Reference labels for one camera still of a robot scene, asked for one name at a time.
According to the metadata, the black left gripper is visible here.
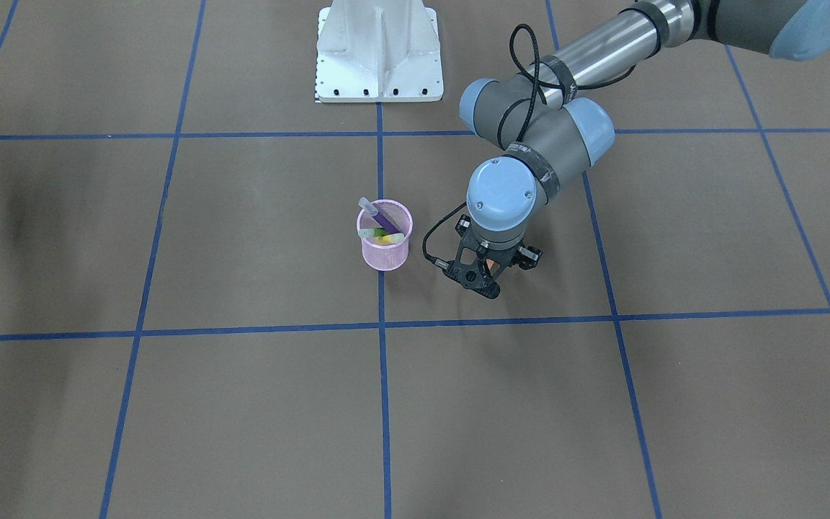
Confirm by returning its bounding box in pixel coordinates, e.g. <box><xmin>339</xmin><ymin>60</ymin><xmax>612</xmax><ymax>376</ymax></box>
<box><xmin>470</xmin><ymin>241</ymin><xmax>526</xmax><ymax>272</ymax></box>

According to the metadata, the yellow highlighter pen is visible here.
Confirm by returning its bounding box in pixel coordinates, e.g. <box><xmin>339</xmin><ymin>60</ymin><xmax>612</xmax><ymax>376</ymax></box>
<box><xmin>373</xmin><ymin>233</ymin><xmax>406</xmax><ymax>247</ymax></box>

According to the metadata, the green highlighter pen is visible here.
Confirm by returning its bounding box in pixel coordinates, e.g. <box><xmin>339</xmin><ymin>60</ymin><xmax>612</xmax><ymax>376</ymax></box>
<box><xmin>357</xmin><ymin>227</ymin><xmax>393</xmax><ymax>239</ymax></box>

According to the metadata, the purple highlighter pen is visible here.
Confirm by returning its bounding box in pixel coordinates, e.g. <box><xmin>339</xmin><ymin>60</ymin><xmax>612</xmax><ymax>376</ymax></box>
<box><xmin>358</xmin><ymin>197</ymin><xmax>402</xmax><ymax>234</ymax></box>

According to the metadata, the orange highlighter pen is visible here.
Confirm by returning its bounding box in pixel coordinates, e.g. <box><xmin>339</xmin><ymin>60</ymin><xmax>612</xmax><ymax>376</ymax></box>
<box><xmin>484</xmin><ymin>259</ymin><xmax>501</xmax><ymax>276</ymax></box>

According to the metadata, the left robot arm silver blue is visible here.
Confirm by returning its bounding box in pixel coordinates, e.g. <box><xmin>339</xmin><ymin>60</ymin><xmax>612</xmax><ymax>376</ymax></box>
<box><xmin>435</xmin><ymin>1</ymin><xmax>830</xmax><ymax>287</ymax></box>

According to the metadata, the pink mesh pen holder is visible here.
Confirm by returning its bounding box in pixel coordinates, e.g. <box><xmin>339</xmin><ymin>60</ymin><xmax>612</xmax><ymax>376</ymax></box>
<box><xmin>356</xmin><ymin>198</ymin><xmax>413</xmax><ymax>272</ymax></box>

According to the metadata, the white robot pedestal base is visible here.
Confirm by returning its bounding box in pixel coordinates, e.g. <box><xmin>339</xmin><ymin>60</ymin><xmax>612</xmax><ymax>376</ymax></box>
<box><xmin>314</xmin><ymin>1</ymin><xmax>445</xmax><ymax>103</ymax></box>

